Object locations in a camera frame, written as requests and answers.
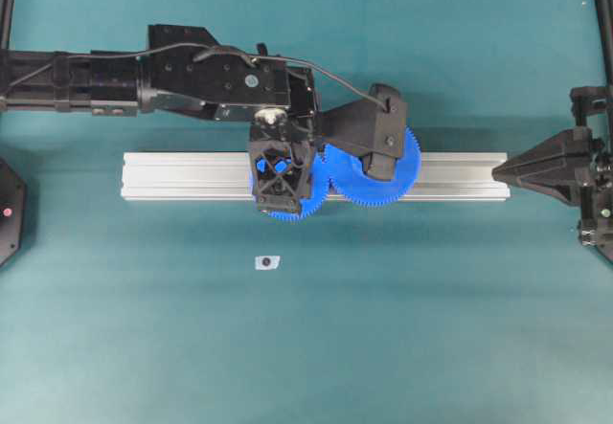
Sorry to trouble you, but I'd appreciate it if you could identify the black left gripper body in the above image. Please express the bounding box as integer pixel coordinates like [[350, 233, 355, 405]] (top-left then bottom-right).
[[210, 57, 319, 216]]

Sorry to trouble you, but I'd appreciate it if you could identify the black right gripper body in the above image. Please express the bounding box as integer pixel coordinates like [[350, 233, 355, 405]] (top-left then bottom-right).
[[491, 127, 590, 207]]

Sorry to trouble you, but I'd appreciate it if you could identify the small blue plastic gear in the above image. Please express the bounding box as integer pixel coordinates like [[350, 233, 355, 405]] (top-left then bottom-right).
[[249, 142, 329, 222]]

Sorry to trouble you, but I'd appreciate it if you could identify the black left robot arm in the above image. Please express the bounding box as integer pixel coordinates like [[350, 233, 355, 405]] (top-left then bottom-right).
[[1, 25, 315, 216]]

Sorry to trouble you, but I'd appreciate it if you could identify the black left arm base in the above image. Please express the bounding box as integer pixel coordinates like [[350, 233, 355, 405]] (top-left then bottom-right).
[[0, 159, 27, 265]]

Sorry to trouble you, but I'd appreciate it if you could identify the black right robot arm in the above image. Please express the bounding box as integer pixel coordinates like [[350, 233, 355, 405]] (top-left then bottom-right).
[[491, 85, 612, 262]]

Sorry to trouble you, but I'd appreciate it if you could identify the large blue plastic gear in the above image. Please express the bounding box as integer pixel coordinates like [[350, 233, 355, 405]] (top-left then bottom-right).
[[324, 127, 421, 207]]

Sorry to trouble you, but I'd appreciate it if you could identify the white tape position marker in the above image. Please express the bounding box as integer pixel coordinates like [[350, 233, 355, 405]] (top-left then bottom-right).
[[255, 256, 281, 271]]

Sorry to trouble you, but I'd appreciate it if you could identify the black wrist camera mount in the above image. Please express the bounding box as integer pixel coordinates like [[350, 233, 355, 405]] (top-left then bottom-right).
[[322, 83, 408, 181]]

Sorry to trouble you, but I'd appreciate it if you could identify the silver aluminium extrusion rail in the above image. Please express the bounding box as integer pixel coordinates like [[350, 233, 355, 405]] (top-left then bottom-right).
[[121, 152, 511, 202]]

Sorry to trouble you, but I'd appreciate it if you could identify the black right frame post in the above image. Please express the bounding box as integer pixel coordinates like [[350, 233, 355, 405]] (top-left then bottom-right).
[[594, 0, 612, 85]]

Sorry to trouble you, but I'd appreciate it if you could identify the black frame post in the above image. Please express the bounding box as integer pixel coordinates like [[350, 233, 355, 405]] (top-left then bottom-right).
[[0, 0, 19, 52], [594, 0, 612, 85]]

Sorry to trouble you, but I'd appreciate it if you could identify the black left frame post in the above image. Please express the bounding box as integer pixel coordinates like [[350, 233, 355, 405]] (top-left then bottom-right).
[[0, 0, 19, 52]]

